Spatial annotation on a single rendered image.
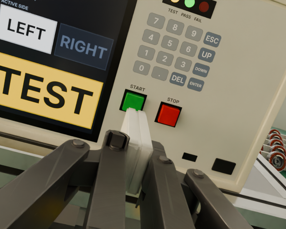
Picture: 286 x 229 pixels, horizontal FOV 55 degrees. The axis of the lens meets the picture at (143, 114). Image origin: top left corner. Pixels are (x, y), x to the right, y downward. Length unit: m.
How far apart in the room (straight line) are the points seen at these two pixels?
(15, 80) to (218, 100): 0.20
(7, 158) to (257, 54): 0.26
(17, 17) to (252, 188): 0.32
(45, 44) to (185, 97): 0.14
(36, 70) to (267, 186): 0.31
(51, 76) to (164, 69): 0.11
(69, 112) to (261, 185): 0.26
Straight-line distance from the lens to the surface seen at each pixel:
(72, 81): 0.28
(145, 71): 0.27
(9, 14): 0.29
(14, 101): 0.30
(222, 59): 0.28
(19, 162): 0.29
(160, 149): 0.17
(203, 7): 0.27
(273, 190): 0.40
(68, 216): 0.50
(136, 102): 0.27
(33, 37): 0.28
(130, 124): 0.17
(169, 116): 0.28
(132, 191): 0.16
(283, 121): 7.97
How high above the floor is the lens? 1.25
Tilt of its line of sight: 16 degrees down
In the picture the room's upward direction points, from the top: 18 degrees clockwise
